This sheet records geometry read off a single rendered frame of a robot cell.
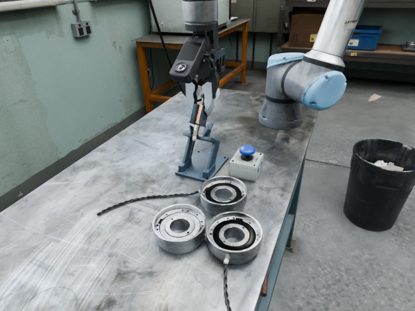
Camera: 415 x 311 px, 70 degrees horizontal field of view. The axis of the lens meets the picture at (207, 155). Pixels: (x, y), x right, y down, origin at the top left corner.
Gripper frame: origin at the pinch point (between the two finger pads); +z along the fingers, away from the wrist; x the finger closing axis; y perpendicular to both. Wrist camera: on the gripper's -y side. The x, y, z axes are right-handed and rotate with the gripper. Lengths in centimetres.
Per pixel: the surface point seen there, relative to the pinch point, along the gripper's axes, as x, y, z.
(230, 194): -12.4, -10.4, 14.6
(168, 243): -8.7, -30.1, 12.7
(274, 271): -20, 18, 72
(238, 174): -10.9, -1.6, 15.0
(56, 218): 19.9, -32.2, 16.1
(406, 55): -73, 325, 53
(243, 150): -11.5, 0.4, 9.0
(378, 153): -52, 114, 63
